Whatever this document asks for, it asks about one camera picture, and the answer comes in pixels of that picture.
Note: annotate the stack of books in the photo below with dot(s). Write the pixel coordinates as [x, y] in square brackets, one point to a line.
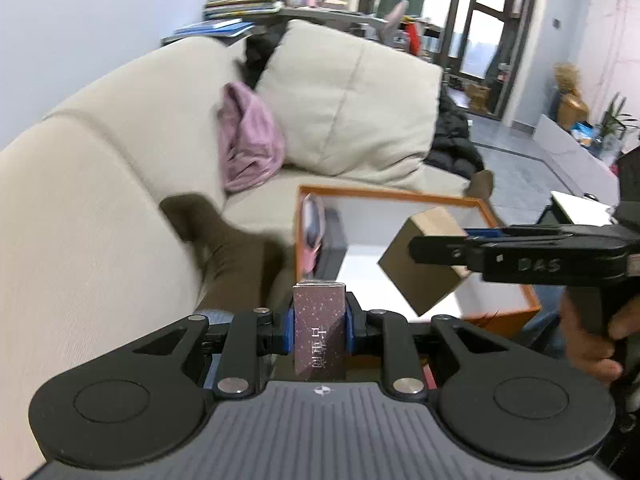
[226, 19]

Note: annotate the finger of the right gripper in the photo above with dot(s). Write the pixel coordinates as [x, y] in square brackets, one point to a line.
[448, 251]
[518, 233]

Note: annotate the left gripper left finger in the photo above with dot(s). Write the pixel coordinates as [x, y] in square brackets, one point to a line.
[244, 347]

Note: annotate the golden bust statue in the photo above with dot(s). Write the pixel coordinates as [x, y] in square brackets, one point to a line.
[572, 107]

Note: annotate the black puffer jacket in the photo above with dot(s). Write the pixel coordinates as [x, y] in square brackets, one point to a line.
[452, 149]

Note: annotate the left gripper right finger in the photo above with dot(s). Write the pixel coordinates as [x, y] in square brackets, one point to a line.
[381, 347]

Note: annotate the beige sofa cushion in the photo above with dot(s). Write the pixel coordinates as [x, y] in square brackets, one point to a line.
[352, 108]

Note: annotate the dark grey box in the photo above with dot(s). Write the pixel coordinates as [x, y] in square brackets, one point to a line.
[333, 247]

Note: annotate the pink crumpled cloth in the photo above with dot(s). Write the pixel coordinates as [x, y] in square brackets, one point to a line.
[251, 146]

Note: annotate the person's right hand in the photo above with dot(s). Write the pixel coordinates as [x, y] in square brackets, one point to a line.
[593, 354]

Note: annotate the brown sock right foot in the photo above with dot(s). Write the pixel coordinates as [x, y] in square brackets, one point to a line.
[481, 185]

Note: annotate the brown sock left foot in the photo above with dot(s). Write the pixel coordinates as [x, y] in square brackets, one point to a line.
[242, 266]

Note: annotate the green potted plant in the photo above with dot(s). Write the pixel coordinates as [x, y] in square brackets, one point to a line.
[615, 121]

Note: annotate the maroon speckled box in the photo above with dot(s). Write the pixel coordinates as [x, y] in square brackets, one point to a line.
[319, 331]

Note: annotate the brown sock foot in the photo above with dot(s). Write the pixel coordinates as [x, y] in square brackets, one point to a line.
[242, 266]
[481, 185]

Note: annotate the orange cardboard storage box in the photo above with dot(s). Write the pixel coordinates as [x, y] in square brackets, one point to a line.
[360, 238]

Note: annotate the tan cardboard box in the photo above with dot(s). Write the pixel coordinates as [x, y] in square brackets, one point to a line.
[422, 285]

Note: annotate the pink edged pouch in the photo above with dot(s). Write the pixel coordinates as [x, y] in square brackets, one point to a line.
[313, 230]

